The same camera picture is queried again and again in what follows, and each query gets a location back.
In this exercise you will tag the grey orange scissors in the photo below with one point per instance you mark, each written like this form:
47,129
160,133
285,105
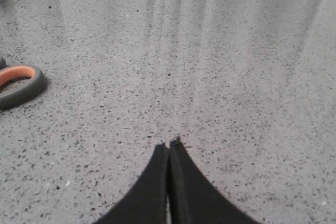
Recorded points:
26,91

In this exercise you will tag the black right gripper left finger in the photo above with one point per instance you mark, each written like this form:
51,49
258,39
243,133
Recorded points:
145,202

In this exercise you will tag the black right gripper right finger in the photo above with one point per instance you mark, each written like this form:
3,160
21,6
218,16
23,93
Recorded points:
193,199

